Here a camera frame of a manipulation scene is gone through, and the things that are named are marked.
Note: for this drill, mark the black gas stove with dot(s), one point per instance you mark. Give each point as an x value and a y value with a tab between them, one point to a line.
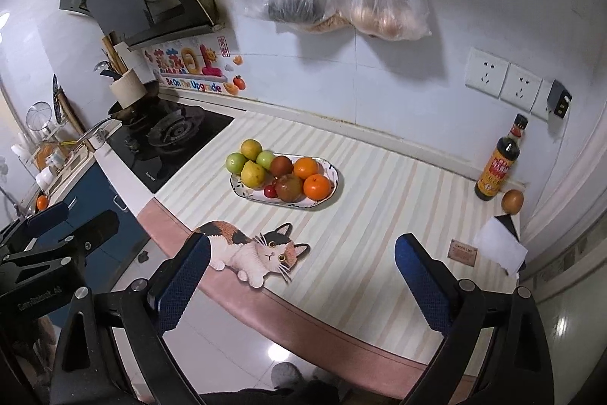
157	145

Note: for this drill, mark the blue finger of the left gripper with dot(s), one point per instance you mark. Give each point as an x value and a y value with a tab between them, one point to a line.
52	215

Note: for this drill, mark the small orange by sink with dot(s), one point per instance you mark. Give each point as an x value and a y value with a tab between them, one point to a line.
42	202

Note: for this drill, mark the striped cat print table mat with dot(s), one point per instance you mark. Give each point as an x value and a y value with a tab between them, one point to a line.
345	306

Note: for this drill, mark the black plug adapter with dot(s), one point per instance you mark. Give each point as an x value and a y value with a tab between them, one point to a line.
559	99

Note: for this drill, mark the dark red-brown fruit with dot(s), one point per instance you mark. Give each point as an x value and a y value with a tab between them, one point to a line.
280	166

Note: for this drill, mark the white wall socket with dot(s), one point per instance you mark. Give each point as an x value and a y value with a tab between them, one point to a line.
485	72
520	88

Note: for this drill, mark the red apple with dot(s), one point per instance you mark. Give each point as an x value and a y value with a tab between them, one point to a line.
289	188

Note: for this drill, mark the brown kiwi fruit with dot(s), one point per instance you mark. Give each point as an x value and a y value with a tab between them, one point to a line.
512	202

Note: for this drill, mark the soy sauce bottle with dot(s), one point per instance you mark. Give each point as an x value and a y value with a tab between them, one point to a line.
502	159

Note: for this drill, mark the small brown card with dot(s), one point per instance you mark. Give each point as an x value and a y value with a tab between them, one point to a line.
462	253

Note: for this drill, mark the white paper napkin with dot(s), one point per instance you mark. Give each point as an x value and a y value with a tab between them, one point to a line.
497	241

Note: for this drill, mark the yellow lemon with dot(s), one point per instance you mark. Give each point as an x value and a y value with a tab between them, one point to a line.
251	149
253	175

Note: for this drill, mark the colourful wall sticker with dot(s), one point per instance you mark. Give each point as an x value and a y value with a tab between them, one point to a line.
205	63

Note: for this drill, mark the floral oval ceramic plate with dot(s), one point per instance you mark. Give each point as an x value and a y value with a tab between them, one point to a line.
256	195

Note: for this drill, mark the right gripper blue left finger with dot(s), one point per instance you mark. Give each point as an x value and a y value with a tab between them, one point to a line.
177	280

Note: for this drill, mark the white utensil holder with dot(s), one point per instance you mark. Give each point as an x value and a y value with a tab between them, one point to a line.
128	89

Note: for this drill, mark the white wall socket left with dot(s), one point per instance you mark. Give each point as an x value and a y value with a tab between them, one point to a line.
485	72

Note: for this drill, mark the dish rack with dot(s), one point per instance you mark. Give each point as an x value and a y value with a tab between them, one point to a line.
44	149

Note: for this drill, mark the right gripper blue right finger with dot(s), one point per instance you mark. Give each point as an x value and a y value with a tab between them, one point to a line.
431	283

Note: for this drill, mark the grey slipper left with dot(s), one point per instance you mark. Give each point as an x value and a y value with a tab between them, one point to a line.
285	375

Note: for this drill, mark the red cherry tomato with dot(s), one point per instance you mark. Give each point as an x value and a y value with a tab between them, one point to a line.
270	192

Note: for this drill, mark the white wall socket right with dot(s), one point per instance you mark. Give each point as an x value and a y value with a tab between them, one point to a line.
520	88

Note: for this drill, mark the blue kitchen cabinet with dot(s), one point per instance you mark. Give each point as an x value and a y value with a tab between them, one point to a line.
92	195

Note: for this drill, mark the green apple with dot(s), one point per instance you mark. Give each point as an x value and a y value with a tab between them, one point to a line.
235	163
265	159

